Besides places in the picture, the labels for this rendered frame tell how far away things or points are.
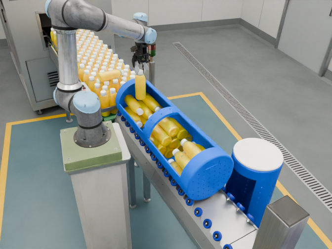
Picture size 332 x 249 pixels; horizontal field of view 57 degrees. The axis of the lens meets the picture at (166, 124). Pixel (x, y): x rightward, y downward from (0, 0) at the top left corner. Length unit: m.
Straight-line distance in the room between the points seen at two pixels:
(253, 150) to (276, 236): 1.18
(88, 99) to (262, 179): 1.01
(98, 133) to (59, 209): 1.48
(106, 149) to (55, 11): 0.64
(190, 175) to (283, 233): 0.83
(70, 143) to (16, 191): 1.66
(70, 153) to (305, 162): 2.61
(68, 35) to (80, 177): 0.67
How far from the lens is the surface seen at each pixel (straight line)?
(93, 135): 1.51
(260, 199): 1.89
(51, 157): 3.40
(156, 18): 6.44
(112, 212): 1.81
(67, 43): 1.45
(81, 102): 1.44
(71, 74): 1.50
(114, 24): 1.42
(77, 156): 1.49
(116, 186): 1.66
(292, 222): 0.64
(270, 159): 1.80
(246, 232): 1.57
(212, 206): 1.63
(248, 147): 1.83
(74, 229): 2.73
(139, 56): 1.78
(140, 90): 1.93
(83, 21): 1.33
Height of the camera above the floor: 2.18
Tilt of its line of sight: 36 degrees down
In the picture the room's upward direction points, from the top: 2 degrees clockwise
